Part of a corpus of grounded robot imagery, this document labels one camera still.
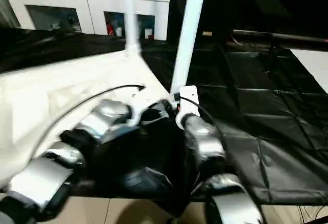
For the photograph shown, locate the white plastic table top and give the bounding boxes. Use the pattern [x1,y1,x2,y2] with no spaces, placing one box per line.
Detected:
[0,50,177,186]

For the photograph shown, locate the black mat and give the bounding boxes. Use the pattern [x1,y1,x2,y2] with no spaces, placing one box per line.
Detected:
[0,27,328,209]

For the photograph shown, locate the white board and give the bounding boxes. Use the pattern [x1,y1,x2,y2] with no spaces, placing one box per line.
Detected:
[291,49,328,94]

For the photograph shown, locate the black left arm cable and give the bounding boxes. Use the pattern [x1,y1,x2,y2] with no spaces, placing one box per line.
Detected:
[31,84,146,158]

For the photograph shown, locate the white glass-door cabinet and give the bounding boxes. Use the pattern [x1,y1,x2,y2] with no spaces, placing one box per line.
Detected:
[0,0,172,41]

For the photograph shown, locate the black metal rail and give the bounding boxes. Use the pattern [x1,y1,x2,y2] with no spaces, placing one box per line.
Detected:
[232,28,328,48]

